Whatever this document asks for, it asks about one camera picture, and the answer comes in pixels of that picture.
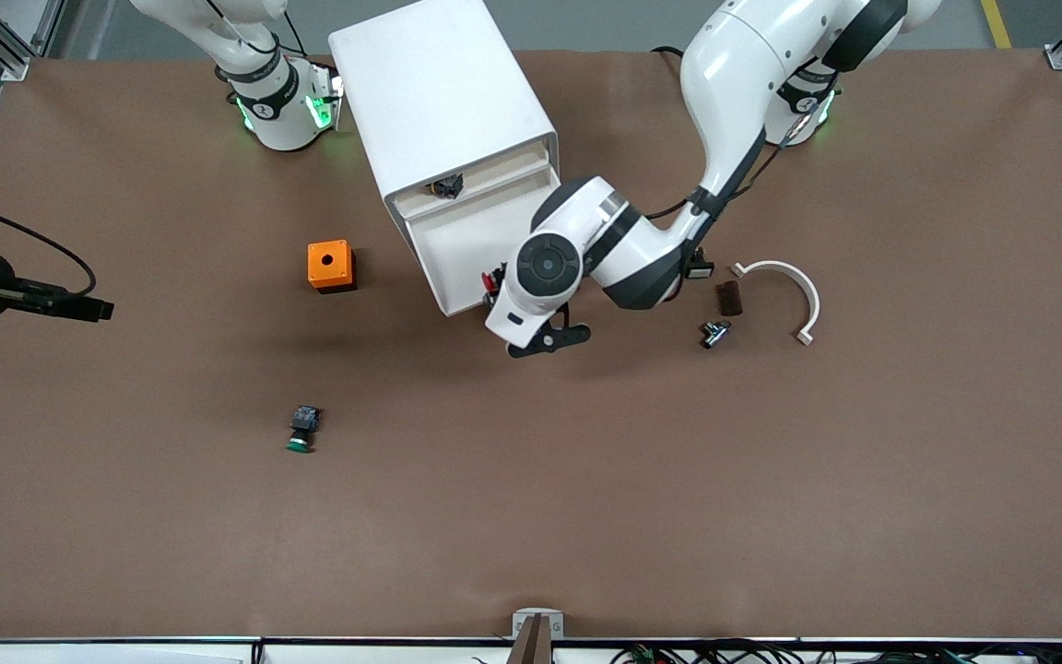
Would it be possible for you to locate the green mushroom push button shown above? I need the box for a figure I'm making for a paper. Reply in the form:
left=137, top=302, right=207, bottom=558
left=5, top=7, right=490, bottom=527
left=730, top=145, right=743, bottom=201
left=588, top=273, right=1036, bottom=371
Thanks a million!
left=286, top=404, right=323, bottom=455

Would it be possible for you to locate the orange box with hole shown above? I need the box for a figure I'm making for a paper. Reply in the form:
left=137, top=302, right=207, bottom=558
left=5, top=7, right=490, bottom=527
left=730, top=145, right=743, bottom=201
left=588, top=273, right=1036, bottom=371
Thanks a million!
left=307, top=240, right=358, bottom=295

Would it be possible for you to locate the metal base connector plate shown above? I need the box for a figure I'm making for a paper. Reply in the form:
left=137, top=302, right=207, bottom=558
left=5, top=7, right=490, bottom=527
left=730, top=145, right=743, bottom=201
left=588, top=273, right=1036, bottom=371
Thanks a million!
left=308, top=63, right=345, bottom=130

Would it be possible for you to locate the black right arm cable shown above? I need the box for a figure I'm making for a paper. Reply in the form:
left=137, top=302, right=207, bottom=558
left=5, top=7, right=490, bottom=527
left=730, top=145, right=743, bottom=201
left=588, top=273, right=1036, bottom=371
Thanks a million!
left=0, top=201, right=97, bottom=296

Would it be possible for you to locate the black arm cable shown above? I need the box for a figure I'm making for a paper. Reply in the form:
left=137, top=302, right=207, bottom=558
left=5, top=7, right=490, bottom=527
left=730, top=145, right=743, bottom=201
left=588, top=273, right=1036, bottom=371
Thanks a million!
left=0, top=201, right=97, bottom=296
left=646, top=129, right=772, bottom=222

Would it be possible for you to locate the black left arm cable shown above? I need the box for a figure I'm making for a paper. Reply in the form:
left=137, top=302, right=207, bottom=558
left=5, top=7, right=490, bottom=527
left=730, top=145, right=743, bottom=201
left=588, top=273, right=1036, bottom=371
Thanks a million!
left=646, top=129, right=772, bottom=222

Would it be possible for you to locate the white curved plastic bracket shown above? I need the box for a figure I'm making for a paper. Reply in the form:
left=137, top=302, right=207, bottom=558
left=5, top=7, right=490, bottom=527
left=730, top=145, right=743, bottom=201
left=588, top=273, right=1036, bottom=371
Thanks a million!
left=731, top=260, right=821, bottom=347

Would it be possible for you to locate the grey metal mount bracket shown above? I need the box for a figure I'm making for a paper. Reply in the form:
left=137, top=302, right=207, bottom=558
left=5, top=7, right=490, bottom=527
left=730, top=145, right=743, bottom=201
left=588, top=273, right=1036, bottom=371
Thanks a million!
left=512, top=608, right=565, bottom=640

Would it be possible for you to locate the brown tapered post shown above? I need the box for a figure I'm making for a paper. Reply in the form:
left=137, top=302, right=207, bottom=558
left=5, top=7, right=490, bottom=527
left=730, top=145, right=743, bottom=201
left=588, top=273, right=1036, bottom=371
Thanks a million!
left=507, top=615, right=556, bottom=664

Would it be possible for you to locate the white table edge rail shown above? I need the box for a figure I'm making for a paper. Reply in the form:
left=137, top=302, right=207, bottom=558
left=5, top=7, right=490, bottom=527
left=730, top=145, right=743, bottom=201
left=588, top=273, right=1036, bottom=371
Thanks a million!
left=0, top=636, right=1062, bottom=664

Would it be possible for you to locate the black cable bundle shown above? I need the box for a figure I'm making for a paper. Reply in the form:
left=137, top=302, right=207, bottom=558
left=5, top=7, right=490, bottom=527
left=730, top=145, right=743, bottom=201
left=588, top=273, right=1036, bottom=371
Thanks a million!
left=614, top=639, right=1062, bottom=664

